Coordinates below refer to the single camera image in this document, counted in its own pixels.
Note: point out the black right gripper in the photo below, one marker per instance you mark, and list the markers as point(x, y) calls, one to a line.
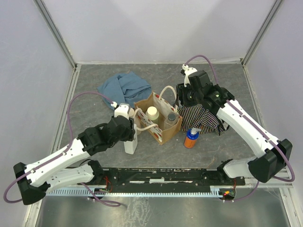
point(181, 95)

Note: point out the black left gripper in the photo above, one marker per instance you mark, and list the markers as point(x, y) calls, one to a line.
point(129, 135)

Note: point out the white bottle with grey cap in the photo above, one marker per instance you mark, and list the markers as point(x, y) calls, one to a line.
point(131, 142)

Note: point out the white bottle with cream cap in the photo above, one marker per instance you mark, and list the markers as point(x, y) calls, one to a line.
point(153, 114)

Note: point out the orange bottle with blue cap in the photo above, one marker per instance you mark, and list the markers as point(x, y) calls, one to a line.
point(191, 137)

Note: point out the beige pump lotion bottle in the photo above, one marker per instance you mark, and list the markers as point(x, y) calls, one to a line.
point(136, 119)

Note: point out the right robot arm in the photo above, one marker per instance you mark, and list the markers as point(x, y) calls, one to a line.
point(271, 154)

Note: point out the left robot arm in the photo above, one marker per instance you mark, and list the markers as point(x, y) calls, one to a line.
point(53, 172)

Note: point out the watermelon print canvas bag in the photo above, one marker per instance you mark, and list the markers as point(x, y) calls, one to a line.
point(164, 108)

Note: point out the black white striped cloth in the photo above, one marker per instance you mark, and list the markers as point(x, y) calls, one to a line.
point(198, 117)

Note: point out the clear bottle with grey cap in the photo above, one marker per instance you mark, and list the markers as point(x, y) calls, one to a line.
point(170, 120)

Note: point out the blue denim cloth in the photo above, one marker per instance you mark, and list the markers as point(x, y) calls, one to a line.
point(127, 88)

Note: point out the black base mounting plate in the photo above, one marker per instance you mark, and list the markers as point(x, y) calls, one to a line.
point(112, 177)

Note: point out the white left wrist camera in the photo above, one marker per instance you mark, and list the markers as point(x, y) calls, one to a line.
point(121, 109)

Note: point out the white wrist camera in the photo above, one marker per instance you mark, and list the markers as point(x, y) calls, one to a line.
point(186, 71)
point(121, 109)

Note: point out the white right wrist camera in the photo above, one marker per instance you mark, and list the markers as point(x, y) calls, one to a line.
point(186, 71)

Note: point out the light blue cable duct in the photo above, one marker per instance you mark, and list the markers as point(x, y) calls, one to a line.
point(144, 190)

